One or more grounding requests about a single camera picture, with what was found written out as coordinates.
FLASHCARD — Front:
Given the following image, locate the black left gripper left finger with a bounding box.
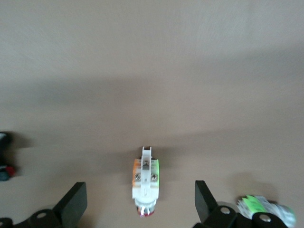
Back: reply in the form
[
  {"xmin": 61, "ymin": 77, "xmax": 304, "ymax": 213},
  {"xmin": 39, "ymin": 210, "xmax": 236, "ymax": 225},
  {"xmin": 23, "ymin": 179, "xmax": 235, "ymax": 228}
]
[{"xmin": 0, "ymin": 181, "xmax": 88, "ymax": 228}]

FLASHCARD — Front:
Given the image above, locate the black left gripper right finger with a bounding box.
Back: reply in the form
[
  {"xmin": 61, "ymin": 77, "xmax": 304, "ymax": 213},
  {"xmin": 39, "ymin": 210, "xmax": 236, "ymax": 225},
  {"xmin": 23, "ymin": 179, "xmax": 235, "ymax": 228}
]
[{"xmin": 192, "ymin": 180, "xmax": 289, "ymax": 228}]

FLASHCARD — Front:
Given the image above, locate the red push button switch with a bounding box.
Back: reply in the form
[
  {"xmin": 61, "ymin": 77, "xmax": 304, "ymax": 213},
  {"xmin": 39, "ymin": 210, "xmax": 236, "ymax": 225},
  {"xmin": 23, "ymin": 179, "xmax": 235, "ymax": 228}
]
[{"xmin": 131, "ymin": 146, "xmax": 161, "ymax": 218}]

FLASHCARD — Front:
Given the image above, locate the black square push button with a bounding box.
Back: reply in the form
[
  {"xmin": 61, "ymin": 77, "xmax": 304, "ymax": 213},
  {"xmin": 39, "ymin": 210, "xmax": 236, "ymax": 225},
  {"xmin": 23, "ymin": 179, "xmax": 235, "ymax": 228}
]
[{"xmin": 0, "ymin": 131, "xmax": 16, "ymax": 183}]

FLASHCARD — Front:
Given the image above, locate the green push button switch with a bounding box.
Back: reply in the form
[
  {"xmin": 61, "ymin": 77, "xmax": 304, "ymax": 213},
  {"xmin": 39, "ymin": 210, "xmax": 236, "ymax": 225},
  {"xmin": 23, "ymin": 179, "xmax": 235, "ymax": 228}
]
[{"xmin": 236, "ymin": 194, "xmax": 296, "ymax": 228}]

